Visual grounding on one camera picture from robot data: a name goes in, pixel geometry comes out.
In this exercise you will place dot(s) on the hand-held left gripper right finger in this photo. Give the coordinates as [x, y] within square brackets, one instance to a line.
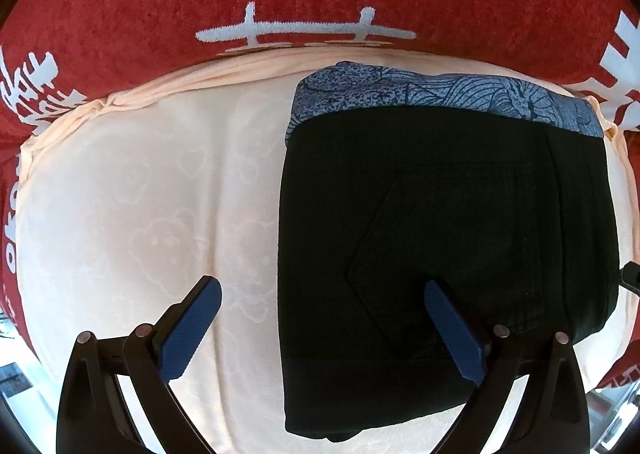
[455, 334]

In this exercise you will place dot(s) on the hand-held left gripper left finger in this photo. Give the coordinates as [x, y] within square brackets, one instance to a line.
[192, 329]

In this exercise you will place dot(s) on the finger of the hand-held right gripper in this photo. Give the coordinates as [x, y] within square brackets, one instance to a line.
[631, 278]

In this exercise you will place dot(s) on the black pants blue patterned waistband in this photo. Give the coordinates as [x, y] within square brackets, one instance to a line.
[450, 194]

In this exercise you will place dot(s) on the cream embossed blanket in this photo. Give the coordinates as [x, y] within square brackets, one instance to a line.
[150, 184]

